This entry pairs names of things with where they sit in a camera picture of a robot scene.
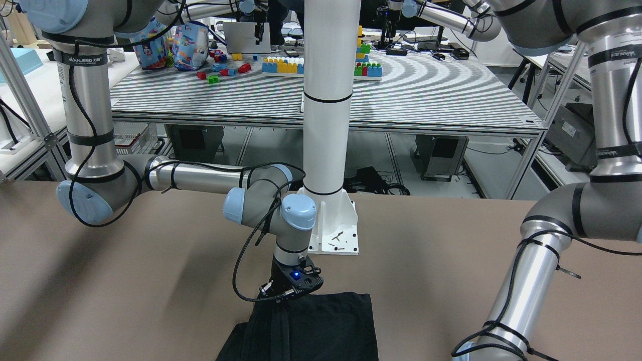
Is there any grey control box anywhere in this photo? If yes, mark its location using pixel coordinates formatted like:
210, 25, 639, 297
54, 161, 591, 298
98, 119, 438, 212
165, 125, 223, 163

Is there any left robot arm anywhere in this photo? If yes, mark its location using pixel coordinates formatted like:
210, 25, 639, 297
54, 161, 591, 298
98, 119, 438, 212
451, 1, 641, 360

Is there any black graphic t-shirt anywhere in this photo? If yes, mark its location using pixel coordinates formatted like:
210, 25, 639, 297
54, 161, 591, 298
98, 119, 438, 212
216, 292, 379, 360

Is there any white plastic basket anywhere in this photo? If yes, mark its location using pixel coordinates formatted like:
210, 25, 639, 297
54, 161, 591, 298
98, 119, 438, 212
114, 122, 158, 155

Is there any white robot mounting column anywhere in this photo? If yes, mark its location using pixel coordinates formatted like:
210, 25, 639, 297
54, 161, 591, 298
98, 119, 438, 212
300, 1, 361, 255

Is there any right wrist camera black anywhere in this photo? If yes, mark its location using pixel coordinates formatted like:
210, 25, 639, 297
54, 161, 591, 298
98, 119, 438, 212
258, 256, 324, 301

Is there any toy block bag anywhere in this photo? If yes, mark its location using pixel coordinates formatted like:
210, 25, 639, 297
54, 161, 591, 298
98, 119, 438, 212
130, 18, 168, 70
172, 21, 209, 71

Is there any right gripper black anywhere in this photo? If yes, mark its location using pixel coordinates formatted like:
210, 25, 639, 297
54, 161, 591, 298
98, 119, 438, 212
268, 257, 302, 296

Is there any striped metal work table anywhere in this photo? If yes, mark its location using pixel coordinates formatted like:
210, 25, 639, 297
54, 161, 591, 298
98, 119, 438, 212
108, 51, 546, 200

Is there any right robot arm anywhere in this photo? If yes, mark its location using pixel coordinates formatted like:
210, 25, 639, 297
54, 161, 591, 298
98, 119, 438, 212
19, 1, 323, 302

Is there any assembled toy block row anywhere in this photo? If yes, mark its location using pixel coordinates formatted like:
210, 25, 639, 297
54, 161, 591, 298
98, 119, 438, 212
261, 57, 304, 77

